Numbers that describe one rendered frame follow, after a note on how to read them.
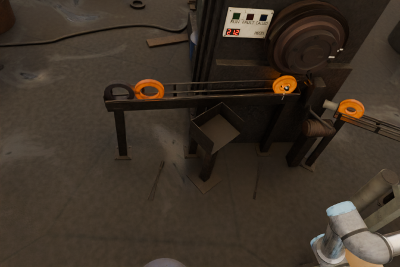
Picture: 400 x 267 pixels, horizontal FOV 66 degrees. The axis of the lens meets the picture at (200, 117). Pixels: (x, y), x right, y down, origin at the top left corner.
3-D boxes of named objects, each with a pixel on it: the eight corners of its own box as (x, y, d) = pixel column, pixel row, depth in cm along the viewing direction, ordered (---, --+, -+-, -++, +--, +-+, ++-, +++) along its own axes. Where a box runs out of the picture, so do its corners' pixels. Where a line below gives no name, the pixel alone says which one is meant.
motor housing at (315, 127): (281, 155, 263) (305, 115, 222) (305, 154, 267) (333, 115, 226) (285, 168, 255) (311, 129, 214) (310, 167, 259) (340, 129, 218)
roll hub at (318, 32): (298, 26, 161) (344, 31, 167) (277, 66, 182) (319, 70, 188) (301, 32, 158) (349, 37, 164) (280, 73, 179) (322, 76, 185)
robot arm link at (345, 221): (321, 274, 180) (341, 239, 121) (308, 244, 191) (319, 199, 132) (346, 266, 180) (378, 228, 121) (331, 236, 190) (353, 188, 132)
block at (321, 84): (297, 99, 229) (311, 75, 211) (308, 99, 230) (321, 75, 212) (302, 110, 222) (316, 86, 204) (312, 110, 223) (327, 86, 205)
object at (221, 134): (180, 179, 236) (190, 120, 181) (205, 161, 249) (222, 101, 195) (197, 198, 227) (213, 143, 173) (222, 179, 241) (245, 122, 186)
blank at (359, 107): (341, 117, 217) (340, 120, 215) (337, 99, 210) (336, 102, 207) (365, 116, 207) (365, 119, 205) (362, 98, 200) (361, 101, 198)
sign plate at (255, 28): (222, 34, 183) (228, 6, 169) (263, 36, 187) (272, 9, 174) (222, 37, 181) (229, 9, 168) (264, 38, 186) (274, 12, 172)
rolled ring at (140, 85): (149, 106, 205) (149, 103, 207) (169, 94, 198) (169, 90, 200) (128, 92, 193) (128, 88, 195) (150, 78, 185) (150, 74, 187)
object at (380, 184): (340, 202, 241) (377, 168, 202) (353, 201, 243) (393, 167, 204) (346, 217, 233) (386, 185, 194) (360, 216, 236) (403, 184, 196)
